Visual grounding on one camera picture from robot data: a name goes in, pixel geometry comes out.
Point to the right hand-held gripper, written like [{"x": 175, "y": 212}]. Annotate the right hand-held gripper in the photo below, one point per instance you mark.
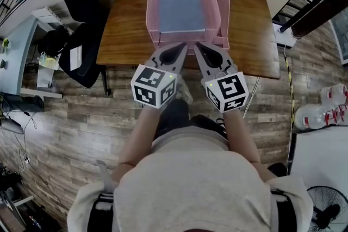
[{"x": 229, "y": 87}]

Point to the person's white shoe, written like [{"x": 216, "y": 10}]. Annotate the person's white shoe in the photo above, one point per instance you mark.
[{"x": 186, "y": 92}]

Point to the black floor fan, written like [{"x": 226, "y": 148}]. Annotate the black floor fan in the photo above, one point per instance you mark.
[{"x": 329, "y": 209}]

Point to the white flat box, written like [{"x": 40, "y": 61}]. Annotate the white flat box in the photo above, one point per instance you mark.
[{"x": 285, "y": 36}]

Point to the person's grey shirt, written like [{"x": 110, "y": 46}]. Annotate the person's grey shirt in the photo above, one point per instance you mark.
[{"x": 190, "y": 190}]

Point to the white paper sheet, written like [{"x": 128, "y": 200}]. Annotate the white paper sheet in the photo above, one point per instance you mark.
[{"x": 76, "y": 57}]

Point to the white power strip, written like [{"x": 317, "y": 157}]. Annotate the white power strip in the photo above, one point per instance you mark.
[{"x": 27, "y": 160}]

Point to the person's black trousers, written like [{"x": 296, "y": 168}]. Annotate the person's black trousers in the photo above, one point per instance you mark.
[{"x": 175, "y": 114}]

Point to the yellow black floor tape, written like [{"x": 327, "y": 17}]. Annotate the yellow black floor tape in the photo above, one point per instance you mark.
[{"x": 291, "y": 87}]

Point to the brown wooden table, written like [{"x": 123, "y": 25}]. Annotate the brown wooden table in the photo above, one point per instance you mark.
[{"x": 122, "y": 35}]

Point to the person's left forearm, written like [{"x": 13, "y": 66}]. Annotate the person's left forearm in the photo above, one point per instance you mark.
[{"x": 138, "y": 141}]

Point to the black bag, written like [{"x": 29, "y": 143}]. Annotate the black bag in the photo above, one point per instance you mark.
[{"x": 53, "y": 40}]

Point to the pink tiered file tray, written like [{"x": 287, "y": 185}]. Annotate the pink tiered file tray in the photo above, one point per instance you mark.
[{"x": 224, "y": 8}]

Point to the dark wooden staircase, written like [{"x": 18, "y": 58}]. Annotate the dark wooden staircase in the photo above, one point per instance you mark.
[{"x": 312, "y": 17}]

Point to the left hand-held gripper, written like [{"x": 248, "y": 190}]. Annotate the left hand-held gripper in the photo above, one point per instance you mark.
[{"x": 152, "y": 89}]

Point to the black office chair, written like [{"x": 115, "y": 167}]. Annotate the black office chair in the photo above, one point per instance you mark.
[{"x": 81, "y": 8}]

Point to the white slatted box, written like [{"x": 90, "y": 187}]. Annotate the white slatted box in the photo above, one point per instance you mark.
[{"x": 47, "y": 15}]

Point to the clear water jug red label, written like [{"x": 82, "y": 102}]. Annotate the clear water jug red label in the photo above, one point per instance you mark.
[
  {"x": 335, "y": 94},
  {"x": 337, "y": 115},
  {"x": 311, "y": 116}
]

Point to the person's right forearm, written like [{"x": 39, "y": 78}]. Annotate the person's right forearm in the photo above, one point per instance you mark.
[{"x": 242, "y": 141}]

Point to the pale blue desk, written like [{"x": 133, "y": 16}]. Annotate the pale blue desk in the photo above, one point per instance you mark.
[{"x": 15, "y": 57}]

